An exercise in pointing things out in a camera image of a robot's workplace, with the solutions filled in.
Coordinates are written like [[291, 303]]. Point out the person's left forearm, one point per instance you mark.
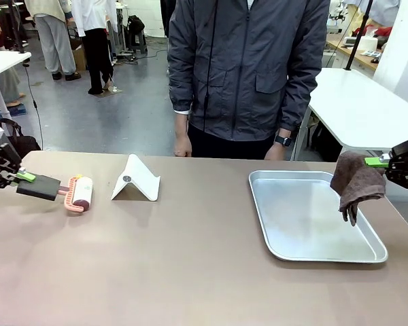
[[285, 131]]

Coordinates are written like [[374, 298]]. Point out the person's right forearm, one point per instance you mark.
[[182, 124]]

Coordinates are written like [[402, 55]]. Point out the wooden workbench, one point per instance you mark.
[[360, 57]]

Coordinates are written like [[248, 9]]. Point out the brown cloth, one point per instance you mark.
[[360, 183]]

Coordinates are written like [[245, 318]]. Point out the black computer mouse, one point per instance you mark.
[[375, 61]]

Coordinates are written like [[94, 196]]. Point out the black wrist watch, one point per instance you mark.
[[283, 140]]

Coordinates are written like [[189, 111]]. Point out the thin black camera pole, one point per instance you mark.
[[358, 34]]

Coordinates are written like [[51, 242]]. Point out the person's right hand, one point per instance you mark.
[[183, 147]]

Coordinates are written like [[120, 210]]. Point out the cardboard box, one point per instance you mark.
[[79, 56]]

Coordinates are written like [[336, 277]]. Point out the black shoulder bag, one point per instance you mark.
[[20, 142]]

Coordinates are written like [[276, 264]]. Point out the black tripod pole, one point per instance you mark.
[[17, 27]]

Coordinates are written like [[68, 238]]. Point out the silver metal tray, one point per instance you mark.
[[309, 220]]

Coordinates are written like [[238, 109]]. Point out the person in black trousers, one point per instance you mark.
[[97, 44]]

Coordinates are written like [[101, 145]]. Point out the white table with pole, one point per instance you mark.
[[3, 62]]

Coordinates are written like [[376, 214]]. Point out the person in beige trousers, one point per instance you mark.
[[54, 37]]

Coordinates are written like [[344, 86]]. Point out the white rounded table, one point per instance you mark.
[[360, 108]]

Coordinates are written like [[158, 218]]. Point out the white folded stand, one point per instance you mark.
[[139, 180]]

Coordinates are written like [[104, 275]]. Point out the stool with black bag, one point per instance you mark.
[[136, 32]]

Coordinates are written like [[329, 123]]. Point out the person in grey jacket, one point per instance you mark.
[[245, 68]]

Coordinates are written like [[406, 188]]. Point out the person's left hand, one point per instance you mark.
[[276, 153]]

